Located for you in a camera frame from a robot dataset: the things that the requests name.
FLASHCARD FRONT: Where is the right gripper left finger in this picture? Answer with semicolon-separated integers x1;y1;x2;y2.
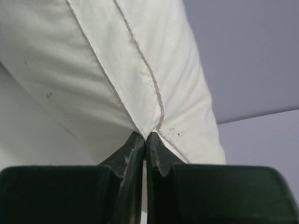
0;133;144;224

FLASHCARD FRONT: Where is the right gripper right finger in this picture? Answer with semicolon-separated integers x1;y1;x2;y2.
145;133;299;224

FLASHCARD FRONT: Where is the white pillow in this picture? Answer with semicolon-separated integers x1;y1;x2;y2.
0;0;226;164

